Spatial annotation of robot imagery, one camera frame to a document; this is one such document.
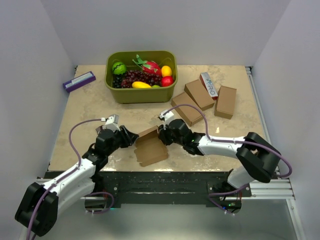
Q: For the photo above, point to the red white toothpaste box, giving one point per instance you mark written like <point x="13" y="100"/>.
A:
<point x="208" y="85"/>

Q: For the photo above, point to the red toy apple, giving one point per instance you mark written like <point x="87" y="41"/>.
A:
<point x="167" y="81"/>

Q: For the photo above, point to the aluminium frame rail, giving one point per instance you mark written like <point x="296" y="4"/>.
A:
<point x="280" y="189"/>

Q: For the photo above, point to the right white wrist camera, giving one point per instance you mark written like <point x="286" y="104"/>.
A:
<point x="166" y="116"/>

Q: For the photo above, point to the pink toy dragon fruit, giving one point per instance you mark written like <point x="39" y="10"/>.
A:
<point x="149" y="67"/>

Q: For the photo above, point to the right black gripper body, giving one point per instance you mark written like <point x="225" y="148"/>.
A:
<point x="167" y="136"/>

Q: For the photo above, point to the yellow toy mango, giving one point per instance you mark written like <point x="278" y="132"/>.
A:
<point x="140" y="85"/>

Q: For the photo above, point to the brown snack wrapper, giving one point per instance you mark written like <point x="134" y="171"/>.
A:
<point x="99" y="129"/>

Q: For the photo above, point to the right folded brown box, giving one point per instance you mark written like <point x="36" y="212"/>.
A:
<point x="225" y="103"/>

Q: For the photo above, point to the yellow orange toy lemon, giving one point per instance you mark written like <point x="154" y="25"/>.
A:
<point x="166" y="71"/>

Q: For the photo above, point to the front folded brown box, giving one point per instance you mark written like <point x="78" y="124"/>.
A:
<point x="190" y="115"/>

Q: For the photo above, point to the red toy grapes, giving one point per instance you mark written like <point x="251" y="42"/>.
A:
<point x="133" y="76"/>

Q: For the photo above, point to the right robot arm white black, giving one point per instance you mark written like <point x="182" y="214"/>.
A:
<point x="257" y="157"/>

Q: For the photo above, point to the olive green plastic basket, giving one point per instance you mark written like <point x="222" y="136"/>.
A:
<point x="141" y="95"/>

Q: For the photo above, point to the green toy watermelon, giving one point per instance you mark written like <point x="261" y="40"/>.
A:
<point x="119" y="68"/>

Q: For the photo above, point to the dark blue toy grapes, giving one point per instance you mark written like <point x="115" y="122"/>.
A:
<point x="117" y="81"/>

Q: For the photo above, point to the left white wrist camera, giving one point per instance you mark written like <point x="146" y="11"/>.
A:
<point x="112" y="123"/>

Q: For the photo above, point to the small green toy fruit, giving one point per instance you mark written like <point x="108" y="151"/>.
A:
<point x="155" y="86"/>

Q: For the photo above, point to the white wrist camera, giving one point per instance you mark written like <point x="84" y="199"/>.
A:
<point x="166" y="116"/>
<point x="112" y="123"/>

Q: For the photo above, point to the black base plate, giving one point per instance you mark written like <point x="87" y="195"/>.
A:
<point x="117" y="188"/>

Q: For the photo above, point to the folded brown box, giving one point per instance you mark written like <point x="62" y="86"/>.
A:
<point x="199" y="94"/>
<point x="190" y="115"/>
<point x="225" y="103"/>

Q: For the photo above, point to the middle folded brown box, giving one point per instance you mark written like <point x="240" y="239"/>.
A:
<point x="199" y="94"/>

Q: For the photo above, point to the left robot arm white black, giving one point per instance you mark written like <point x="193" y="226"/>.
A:
<point x="41" y="204"/>

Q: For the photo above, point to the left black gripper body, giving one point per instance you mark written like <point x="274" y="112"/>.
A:
<point x="120" y="140"/>

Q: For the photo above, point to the purple flat box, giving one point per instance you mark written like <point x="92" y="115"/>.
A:
<point x="79" y="82"/>

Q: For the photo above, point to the brown paper box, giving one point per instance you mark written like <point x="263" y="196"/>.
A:
<point x="149" y="148"/>

